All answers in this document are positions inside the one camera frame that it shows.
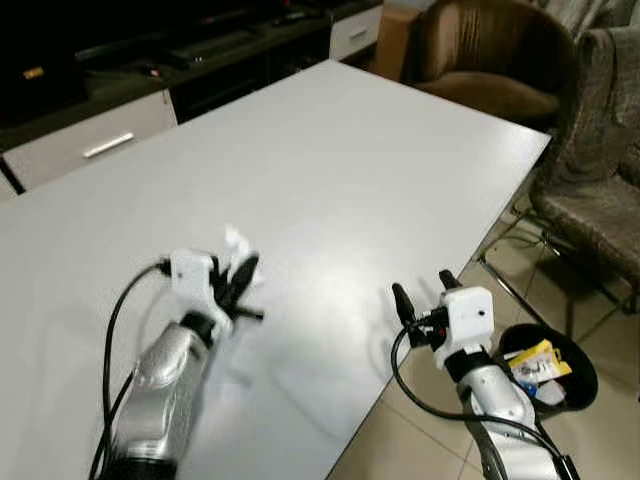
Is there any white paper trash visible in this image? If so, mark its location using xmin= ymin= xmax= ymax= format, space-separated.
xmin=221 ymin=226 xmax=265 ymax=293

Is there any black round rubbish bin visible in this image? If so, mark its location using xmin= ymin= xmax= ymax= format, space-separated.
xmin=496 ymin=322 xmax=600 ymax=414

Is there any yellow snack wrapper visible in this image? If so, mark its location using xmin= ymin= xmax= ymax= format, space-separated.
xmin=506 ymin=339 xmax=574 ymax=385

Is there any white and blue wrapper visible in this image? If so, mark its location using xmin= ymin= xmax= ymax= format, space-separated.
xmin=528 ymin=378 xmax=568 ymax=407

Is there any brown leather armchair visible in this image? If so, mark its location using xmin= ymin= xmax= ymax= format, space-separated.
xmin=400 ymin=0 xmax=580 ymax=128

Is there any flat black device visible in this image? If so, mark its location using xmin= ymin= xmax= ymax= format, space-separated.
xmin=163 ymin=29 xmax=269 ymax=69

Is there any brown wooden panel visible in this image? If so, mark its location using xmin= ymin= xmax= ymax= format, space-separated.
xmin=372 ymin=4 xmax=419 ymax=83

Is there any long black media cabinet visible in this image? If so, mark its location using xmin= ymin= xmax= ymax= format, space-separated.
xmin=0 ymin=0 xmax=383 ymax=156

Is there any small white cabinet drawer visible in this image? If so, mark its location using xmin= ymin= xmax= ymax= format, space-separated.
xmin=327 ymin=4 xmax=384 ymax=62

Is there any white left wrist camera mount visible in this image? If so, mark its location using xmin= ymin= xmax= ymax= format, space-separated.
xmin=168 ymin=250 xmax=234 ymax=323

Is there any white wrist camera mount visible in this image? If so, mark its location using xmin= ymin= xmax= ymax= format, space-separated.
xmin=168 ymin=250 xmax=234 ymax=323
xmin=436 ymin=285 xmax=498 ymax=365

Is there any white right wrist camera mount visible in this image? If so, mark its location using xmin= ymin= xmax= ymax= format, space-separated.
xmin=436 ymin=285 xmax=498 ymax=365

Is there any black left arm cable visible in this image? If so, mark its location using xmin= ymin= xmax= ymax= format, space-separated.
xmin=88 ymin=261 xmax=172 ymax=480

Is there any grey fabric metal-frame chair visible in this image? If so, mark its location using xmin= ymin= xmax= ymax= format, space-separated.
xmin=478 ymin=24 xmax=640 ymax=323

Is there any white drawer with silver handle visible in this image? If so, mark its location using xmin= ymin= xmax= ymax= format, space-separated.
xmin=0 ymin=88 xmax=180 ymax=194

